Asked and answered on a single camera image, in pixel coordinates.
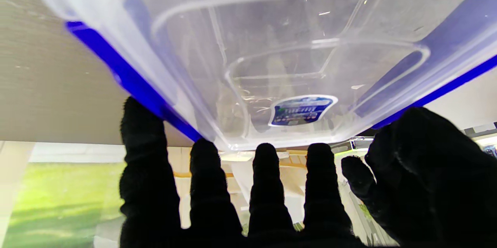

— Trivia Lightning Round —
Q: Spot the clear lid with white label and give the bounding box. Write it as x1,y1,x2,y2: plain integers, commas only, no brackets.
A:
219,151,290,163

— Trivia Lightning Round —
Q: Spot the clear box with blue clips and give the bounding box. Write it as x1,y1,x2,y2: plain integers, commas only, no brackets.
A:
23,0,497,151

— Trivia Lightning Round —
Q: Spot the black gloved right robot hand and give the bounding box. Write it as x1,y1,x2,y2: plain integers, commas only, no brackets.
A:
118,97,497,248

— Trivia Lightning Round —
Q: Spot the clear lid with blue label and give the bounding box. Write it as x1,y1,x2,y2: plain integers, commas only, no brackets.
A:
23,0,497,151

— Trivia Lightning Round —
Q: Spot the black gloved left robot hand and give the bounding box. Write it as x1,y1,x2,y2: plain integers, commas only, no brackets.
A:
341,156,377,202

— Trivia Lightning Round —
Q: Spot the clear lid with green label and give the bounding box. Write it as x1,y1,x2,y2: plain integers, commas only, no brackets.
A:
349,137,375,151

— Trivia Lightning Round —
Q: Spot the printed garden backdrop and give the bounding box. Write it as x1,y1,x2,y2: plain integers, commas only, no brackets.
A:
0,122,497,248

